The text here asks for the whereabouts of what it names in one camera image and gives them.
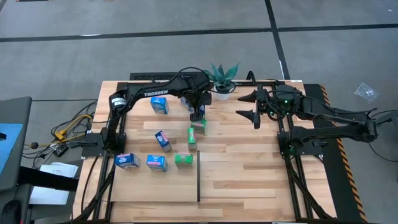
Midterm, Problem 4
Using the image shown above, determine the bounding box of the clear crumpled plastic bag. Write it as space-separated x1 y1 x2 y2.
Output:
353 82 381 104

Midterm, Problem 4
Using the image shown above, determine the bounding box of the dark grey floor stand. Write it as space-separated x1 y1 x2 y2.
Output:
377 110 398 127

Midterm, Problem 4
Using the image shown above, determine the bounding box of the yellow extension cable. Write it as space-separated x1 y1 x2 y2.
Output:
23 114 94 149

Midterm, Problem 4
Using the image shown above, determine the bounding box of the white paper stack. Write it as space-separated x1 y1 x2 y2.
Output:
29 161 80 206

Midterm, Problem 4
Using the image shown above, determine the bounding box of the Rice Krispies cereal box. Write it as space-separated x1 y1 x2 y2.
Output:
146 154 169 172

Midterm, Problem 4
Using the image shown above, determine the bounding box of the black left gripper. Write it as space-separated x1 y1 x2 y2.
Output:
189 90 206 123

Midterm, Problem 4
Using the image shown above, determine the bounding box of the black perforated floor mat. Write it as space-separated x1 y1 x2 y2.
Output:
129 72 212 82

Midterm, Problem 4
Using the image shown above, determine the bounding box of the black hazard-striped floor mat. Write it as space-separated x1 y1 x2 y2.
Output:
303 83 368 223

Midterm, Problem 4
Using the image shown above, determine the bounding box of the snake plant in white pot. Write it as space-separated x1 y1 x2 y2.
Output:
203 61 241 102

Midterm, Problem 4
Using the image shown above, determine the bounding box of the black metal table frame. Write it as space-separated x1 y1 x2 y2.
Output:
73 80 338 223

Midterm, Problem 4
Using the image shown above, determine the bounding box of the light blue cereal box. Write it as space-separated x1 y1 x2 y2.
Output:
180 95 194 113
150 96 170 115

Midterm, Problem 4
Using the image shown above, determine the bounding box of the black desk foot bar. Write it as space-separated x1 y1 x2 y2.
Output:
18 166 79 192

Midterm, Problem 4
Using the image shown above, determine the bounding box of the Apple Jacks cereal box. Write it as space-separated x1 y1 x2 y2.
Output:
187 127 198 151
174 152 194 170
190 119 208 136

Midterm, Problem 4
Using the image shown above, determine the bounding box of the black power adapter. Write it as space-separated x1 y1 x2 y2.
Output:
52 144 70 158

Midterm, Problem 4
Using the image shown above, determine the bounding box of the blue table mat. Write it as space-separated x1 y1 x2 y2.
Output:
0 123 24 175

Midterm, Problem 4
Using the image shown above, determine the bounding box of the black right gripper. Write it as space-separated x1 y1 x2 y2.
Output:
235 88 277 130

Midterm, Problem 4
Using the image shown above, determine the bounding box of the grey side table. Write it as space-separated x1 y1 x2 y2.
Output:
0 96 33 191

